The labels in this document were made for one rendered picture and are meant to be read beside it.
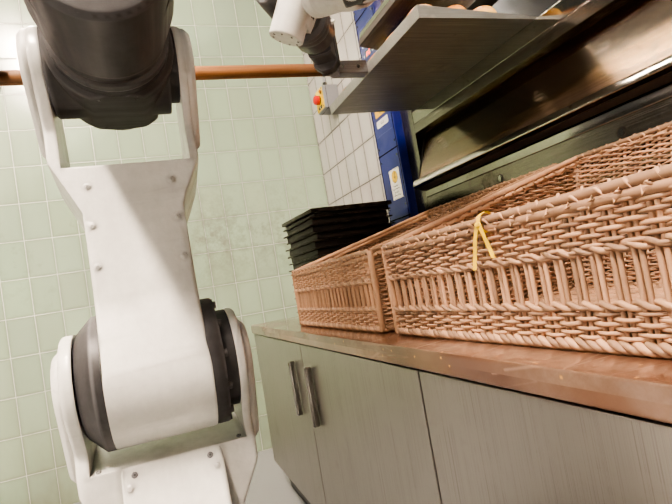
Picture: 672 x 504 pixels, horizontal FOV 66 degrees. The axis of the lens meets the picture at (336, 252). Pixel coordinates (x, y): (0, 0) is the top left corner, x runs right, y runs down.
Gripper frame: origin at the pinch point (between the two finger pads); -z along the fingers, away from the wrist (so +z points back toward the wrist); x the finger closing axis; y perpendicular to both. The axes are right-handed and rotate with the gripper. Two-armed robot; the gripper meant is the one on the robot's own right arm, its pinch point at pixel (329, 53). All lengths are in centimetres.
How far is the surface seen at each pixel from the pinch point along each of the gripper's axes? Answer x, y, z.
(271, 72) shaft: 0.7, -14.1, 0.5
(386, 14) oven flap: -20.1, 11.6, -31.2
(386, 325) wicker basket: 60, 6, 21
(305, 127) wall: -25, -44, -126
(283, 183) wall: 2, -57, -117
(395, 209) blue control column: 30, -1, -68
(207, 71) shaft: 0.2, -26.0, 9.1
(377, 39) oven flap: -19.5, 6.6, -43.6
